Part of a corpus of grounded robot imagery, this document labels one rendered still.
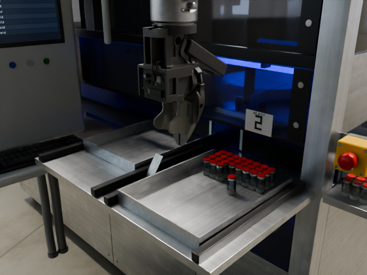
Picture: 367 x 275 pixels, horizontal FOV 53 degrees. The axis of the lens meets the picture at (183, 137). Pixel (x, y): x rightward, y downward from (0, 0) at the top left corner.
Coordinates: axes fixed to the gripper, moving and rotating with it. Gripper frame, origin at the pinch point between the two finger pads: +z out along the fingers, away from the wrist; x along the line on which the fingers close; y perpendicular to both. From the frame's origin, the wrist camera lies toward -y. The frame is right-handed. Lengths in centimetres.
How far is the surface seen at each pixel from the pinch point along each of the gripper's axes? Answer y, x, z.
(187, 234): 1.8, 3.0, 18.9
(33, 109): -10, -89, 16
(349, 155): -32.7, 18.3, 8.1
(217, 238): -2.1, 7.1, 19.5
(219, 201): -15.4, -3.1, 21.3
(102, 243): -36, -92, 92
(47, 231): -12, -99, 76
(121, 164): -9.7, -34.1, 20.1
